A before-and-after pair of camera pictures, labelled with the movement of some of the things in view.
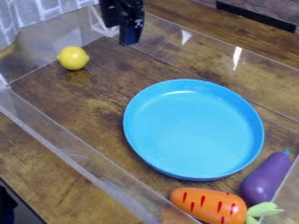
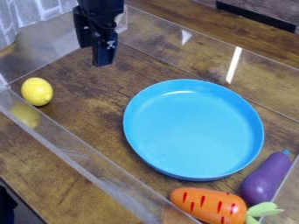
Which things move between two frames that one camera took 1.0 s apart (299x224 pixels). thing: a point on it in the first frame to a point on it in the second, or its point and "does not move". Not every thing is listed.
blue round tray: [194, 129] does not move
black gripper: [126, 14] to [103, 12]
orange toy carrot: [218, 206] does not move
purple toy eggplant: [262, 184] does not move
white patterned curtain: [19, 13] does not move
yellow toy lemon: [72, 58] to [36, 91]
